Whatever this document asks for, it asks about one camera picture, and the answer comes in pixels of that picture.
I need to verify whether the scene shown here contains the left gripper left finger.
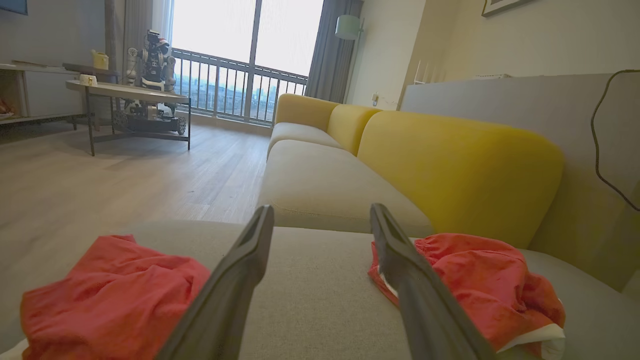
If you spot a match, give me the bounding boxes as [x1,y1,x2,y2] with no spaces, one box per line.
[155,204,275,360]

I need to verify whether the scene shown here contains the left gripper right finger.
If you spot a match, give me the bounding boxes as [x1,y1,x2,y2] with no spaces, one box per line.
[370,203,496,360]

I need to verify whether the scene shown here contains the red basketball jersey white sleeves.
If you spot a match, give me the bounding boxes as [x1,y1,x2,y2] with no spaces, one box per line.
[20,234,212,360]

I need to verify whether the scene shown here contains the red shorts white trim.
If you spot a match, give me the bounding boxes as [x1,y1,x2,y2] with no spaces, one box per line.
[368,232,567,360]

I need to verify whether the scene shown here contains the grey couch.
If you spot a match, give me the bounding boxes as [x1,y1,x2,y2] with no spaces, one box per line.
[0,220,640,360]

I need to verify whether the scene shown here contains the large yellow sofa back cushion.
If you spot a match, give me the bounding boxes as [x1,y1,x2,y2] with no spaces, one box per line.
[357,110,565,249]

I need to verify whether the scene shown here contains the long beige sofa seat cushion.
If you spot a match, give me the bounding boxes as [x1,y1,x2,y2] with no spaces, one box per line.
[256,139,434,237]

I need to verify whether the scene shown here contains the short beige sofa seat cushion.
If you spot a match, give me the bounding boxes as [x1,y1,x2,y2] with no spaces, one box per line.
[267,122,344,157]

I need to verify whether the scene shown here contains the narrow yellow sofa back cushion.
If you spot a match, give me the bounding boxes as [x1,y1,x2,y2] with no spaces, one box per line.
[327,103,384,156]

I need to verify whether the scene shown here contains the yellow sofa armrest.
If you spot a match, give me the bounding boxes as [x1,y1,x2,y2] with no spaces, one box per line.
[274,93,341,132]

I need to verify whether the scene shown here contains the grey balcony railing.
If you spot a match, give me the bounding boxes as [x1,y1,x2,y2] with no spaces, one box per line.
[171,47,310,126]

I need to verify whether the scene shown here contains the white grey wheeled robot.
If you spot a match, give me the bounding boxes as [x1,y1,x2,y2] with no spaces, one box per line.
[112,29,189,136]

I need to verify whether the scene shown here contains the grey window curtain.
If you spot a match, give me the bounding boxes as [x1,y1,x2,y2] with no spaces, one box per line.
[104,0,174,83]
[304,0,365,104]

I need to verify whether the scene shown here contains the dark wooden side table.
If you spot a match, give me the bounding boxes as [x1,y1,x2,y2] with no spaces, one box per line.
[62,62,122,132]

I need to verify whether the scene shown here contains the pale low TV cabinet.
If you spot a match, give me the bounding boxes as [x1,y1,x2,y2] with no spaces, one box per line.
[0,62,87,126]

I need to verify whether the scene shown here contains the floor lamp pale green shade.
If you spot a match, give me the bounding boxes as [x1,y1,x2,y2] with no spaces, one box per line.
[334,14,366,107]

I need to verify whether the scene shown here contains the thin black cable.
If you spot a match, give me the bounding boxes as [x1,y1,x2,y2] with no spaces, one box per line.
[590,69,640,212]

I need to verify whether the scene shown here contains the white wire rack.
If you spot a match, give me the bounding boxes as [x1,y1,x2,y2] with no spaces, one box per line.
[413,59,437,85]

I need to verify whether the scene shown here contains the framed wall picture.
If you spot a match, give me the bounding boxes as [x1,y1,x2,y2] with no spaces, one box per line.
[481,0,537,18]

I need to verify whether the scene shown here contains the wall mounted television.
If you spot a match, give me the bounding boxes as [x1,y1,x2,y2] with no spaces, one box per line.
[0,0,29,16]

